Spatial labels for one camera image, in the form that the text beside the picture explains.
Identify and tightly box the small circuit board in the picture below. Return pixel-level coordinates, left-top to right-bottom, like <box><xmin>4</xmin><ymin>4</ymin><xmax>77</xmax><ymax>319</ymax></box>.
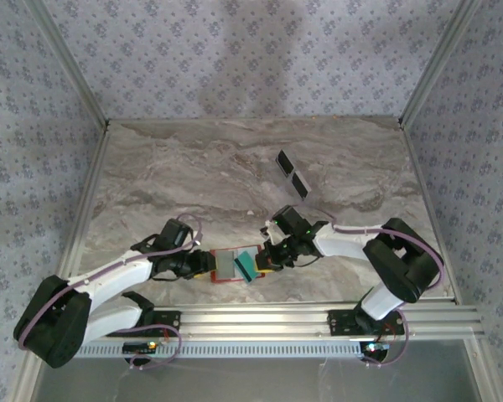
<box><xmin>122</xmin><ymin>341</ymin><xmax>158</xmax><ymax>355</ymax></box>
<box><xmin>359</xmin><ymin>341</ymin><xmax>392</xmax><ymax>356</ymax></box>

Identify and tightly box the red leather card holder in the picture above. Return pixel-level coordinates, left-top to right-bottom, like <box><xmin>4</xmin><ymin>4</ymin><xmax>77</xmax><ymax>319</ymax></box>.
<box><xmin>209</xmin><ymin>246</ymin><xmax>274</xmax><ymax>286</ymax></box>

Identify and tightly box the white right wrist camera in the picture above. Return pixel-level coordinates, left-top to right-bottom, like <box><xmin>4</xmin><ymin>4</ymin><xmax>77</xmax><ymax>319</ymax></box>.
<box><xmin>260</xmin><ymin>219</ymin><xmax>278</xmax><ymax>244</ymax></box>

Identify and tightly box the teal credit card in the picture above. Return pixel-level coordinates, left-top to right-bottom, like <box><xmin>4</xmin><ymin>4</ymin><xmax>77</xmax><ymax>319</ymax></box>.
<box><xmin>233</xmin><ymin>250</ymin><xmax>264</xmax><ymax>287</ymax></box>

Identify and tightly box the grey metal lower panel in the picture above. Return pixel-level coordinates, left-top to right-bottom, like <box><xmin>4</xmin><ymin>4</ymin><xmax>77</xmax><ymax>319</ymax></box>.
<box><xmin>33</xmin><ymin>355</ymin><xmax>485</xmax><ymax>402</ymax></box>

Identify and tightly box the aluminium frame post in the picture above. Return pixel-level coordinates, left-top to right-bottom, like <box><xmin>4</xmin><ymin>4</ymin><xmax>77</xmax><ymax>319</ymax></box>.
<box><xmin>397</xmin><ymin>0</ymin><xmax>485</xmax><ymax>126</ymax></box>
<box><xmin>24</xmin><ymin>0</ymin><xmax>111</xmax><ymax>129</ymax></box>

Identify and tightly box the grey slotted cable duct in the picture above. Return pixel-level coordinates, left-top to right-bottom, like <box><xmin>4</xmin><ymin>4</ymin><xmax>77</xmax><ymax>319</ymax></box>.
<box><xmin>44</xmin><ymin>339</ymin><xmax>364</xmax><ymax>360</ymax></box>

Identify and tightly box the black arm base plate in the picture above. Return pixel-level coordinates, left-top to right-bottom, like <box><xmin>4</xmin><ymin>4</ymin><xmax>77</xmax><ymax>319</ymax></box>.
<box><xmin>326</xmin><ymin>309</ymin><xmax>406</xmax><ymax>337</ymax></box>
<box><xmin>104</xmin><ymin>310</ymin><xmax>183</xmax><ymax>338</ymax></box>

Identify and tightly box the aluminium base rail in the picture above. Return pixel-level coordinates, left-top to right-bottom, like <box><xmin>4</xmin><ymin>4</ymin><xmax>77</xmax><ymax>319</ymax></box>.
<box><xmin>27</xmin><ymin>301</ymin><xmax>486</xmax><ymax>341</ymax></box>

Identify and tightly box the aluminium side rail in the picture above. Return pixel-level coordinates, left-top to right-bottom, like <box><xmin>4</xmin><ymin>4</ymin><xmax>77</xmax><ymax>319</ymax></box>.
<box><xmin>8</xmin><ymin>125</ymin><xmax>112</xmax><ymax>402</ymax></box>
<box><xmin>402</xmin><ymin>124</ymin><xmax>502</xmax><ymax>402</ymax></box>

